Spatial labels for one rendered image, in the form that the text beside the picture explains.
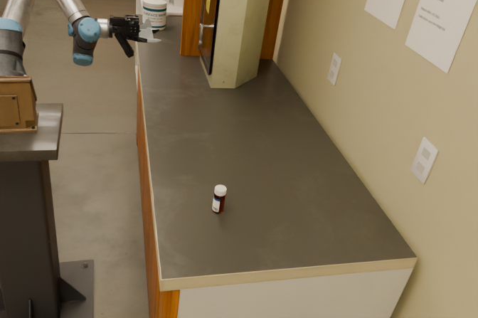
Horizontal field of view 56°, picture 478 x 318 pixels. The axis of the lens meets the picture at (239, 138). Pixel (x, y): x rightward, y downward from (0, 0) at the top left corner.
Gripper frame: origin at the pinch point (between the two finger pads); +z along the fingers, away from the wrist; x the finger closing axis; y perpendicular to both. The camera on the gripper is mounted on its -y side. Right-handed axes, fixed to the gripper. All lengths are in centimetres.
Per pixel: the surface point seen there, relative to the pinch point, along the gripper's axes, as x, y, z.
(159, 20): 68, -15, 5
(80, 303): -39, -113, -34
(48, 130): -41, -21, -39
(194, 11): 32.1, 2.2, 18.8
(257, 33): 4.4, 2.3, 42.9
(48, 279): -47, -87, -44
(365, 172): -70, -20, 66
